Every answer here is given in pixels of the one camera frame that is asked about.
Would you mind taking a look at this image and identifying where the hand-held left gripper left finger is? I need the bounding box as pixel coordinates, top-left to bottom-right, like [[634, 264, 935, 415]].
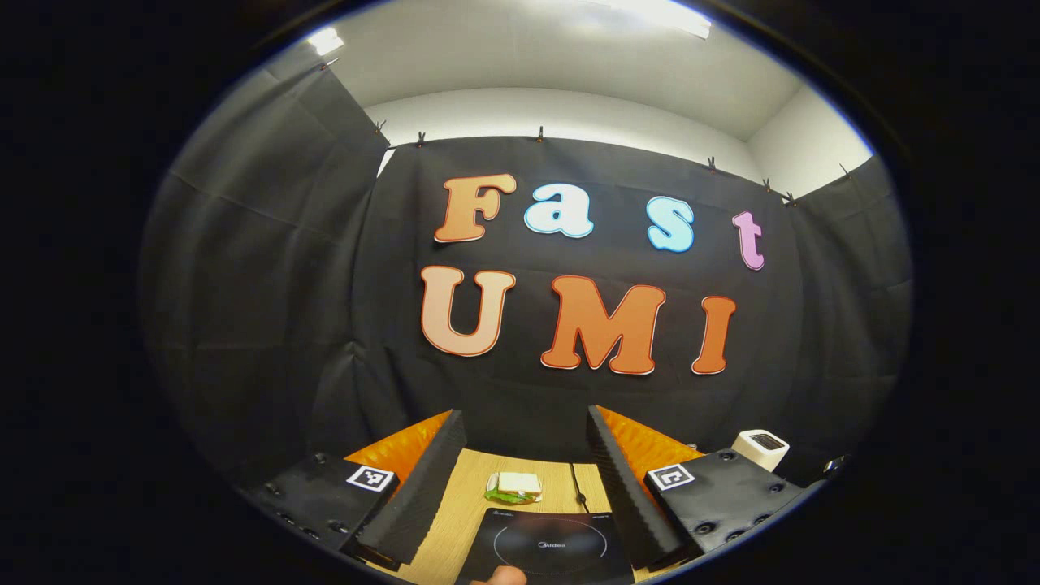
[[242, 409, 469, 571]]

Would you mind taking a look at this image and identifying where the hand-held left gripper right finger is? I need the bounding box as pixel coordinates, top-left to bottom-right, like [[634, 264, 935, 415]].
[[585, 405, 815, 571]]

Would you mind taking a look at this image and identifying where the black induction cooktop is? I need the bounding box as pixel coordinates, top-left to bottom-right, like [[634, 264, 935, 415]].
[[455, 508, 636, 585]]

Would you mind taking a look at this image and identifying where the sandwich with lettuce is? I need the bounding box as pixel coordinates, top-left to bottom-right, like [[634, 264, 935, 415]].
[[485, 473, 544, 505]]

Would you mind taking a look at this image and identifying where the white toaster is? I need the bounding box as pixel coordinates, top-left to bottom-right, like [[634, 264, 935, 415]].
[[731, 429, 791, 472]]

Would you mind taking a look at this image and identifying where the black backdrop cloth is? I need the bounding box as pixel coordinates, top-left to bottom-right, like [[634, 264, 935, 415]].
[[138, 57, 915, 488]]

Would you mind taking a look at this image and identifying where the large ceiling light panel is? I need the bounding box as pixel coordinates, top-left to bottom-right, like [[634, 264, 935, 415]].
[[601, 0, 714, 40]]

